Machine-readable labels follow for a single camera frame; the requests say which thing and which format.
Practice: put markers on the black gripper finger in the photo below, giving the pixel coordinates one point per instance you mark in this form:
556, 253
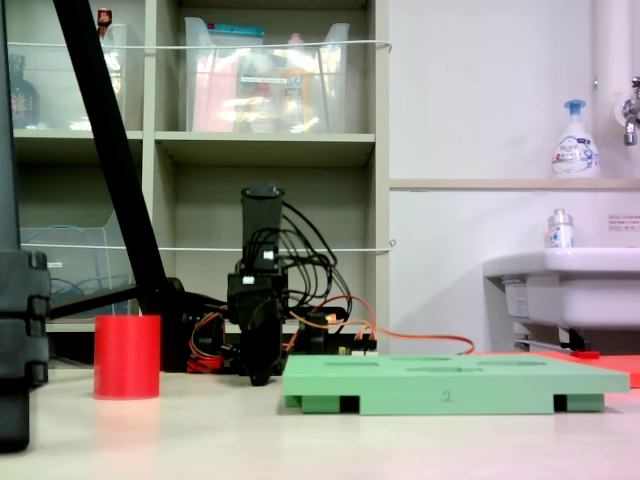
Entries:
254, 357
270, 355

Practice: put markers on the red cylinder block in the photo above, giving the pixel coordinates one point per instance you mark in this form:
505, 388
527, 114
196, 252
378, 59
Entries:
127, 357

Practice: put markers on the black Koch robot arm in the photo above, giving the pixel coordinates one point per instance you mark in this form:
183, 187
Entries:
260, 215

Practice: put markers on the green shape-hole board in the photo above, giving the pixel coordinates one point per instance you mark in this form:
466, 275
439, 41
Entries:
425, 387

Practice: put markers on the beige shelf unit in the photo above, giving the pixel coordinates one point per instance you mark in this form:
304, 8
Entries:
260, 145

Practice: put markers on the large clear storage bin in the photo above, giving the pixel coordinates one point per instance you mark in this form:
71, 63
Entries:
260, 100

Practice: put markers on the bottle with pink cap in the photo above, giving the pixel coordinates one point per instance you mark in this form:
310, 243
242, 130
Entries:
297, 85

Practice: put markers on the clear bin with bottles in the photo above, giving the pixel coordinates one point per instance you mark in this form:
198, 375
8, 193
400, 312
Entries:
117, 75

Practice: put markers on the teal-topped pouch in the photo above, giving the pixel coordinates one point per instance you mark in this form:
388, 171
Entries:
235, 35

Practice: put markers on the small clear sanitizer bottle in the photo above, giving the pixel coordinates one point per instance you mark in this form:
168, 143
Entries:
559, 232

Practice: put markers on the dark glass bottle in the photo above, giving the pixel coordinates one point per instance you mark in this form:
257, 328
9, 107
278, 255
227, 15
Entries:
22, 100

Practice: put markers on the white sink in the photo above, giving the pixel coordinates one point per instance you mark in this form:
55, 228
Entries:
590, 295

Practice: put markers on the white soap pump bottle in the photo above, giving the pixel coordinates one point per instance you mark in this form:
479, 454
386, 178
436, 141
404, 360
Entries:
575, 150

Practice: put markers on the wall label with red text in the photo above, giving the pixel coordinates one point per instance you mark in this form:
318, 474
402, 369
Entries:
625, 222

